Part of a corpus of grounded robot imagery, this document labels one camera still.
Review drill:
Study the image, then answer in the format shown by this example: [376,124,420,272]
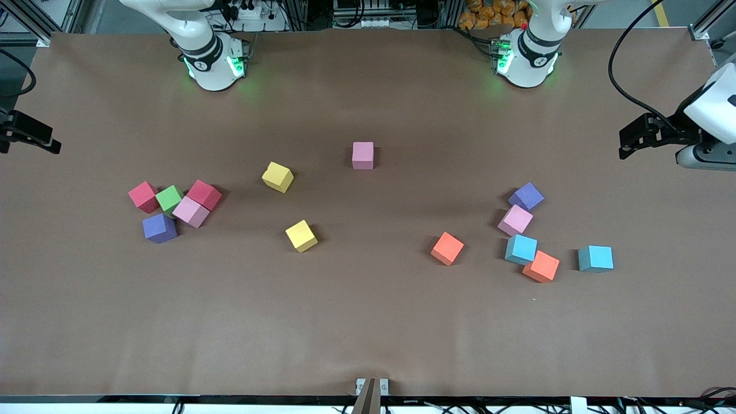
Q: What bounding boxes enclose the purple foam cube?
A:
[508,182,545,217]
[142,213,178,244]

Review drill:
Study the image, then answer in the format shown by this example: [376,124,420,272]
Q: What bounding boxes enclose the pink foam cube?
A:
[171,196,211,229]
[352,141,375,171]
[497,205,534,237]

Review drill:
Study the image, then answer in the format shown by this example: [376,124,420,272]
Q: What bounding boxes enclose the yellow foam cube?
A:
[285,220,319,254]
[262,162,294,194]

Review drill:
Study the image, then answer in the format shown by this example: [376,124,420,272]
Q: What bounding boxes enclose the red foam cube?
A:
[186,179,223,211]
[128,181,160,214]

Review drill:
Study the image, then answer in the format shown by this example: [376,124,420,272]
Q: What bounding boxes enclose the blue foam cube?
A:
[578,245,614,273]
[505,234,539,266]

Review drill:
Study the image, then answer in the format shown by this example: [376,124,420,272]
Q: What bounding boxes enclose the green foam cube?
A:
[155,185,185,214]

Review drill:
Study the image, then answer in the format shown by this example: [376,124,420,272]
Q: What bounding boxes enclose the orange foam cube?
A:
[522,250,561,283]
[431,232,465,266]

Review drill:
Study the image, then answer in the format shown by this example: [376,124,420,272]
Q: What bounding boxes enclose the pile of orange items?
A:
[459,0,532,30]

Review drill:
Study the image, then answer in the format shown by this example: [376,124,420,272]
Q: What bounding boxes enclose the white power strip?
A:
[335,16,393,29]
[227,0,262,21]

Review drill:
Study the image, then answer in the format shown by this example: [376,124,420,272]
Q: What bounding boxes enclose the brown table cover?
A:
[0,28,736,398]

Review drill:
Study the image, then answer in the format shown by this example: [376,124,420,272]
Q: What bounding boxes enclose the aluminium frame profile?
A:
[0,0,87,48]
[690,0,736,41]

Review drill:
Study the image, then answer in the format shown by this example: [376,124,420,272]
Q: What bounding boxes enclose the front camera mount bracket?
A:
[355,378,390,414]

